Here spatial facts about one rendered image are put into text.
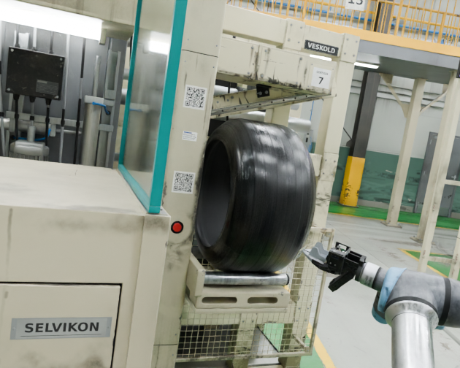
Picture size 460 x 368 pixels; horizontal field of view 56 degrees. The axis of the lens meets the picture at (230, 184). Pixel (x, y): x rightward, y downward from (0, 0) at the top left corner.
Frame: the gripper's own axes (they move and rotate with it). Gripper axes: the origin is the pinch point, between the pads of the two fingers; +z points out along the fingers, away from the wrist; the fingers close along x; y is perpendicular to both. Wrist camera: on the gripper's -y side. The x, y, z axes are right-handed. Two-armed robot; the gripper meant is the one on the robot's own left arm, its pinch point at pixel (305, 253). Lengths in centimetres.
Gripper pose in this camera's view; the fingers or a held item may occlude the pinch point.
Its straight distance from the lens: 156.2
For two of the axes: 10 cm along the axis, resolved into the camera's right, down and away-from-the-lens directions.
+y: 0.8, -8.8, -4.7
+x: -5.4, 3.6, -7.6
